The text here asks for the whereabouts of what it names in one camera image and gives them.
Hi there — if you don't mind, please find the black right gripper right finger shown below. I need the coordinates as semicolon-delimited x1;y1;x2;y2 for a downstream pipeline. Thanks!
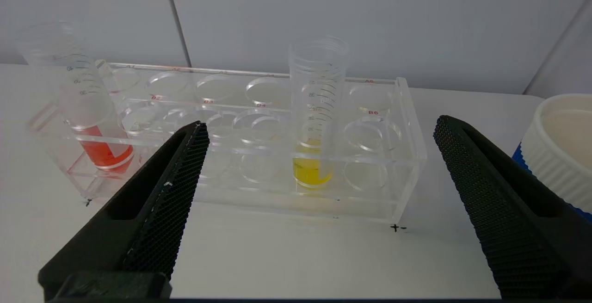
433;115;592;300

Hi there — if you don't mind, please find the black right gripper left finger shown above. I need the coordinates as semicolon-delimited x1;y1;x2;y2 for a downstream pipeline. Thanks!
38;121;210;301

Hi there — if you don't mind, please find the test tube with yellow pigment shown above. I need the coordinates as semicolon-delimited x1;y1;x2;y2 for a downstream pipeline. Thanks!
289;35;350;190

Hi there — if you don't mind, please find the test tube with red pigment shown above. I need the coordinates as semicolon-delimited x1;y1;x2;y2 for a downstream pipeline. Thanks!
15;21;136;175

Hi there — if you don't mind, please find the clear acrylic test tube rack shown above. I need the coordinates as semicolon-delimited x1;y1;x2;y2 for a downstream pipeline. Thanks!
28;60;427;224

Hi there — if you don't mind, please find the blue white paper cup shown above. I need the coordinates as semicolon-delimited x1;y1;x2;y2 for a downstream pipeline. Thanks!
511;93;592;224

